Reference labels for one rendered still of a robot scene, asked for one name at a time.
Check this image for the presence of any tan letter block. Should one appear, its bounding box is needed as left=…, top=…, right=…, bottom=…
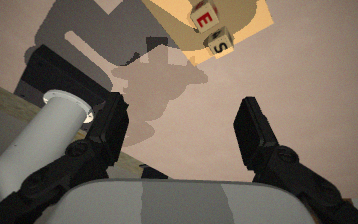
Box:
left=208, top=26, right=234, bottom=59
left=190, top=0, right=220, bottom=34

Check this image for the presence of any tan flat mat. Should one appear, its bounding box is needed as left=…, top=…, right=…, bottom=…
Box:
left=141, top=0, right=274, bottom=66

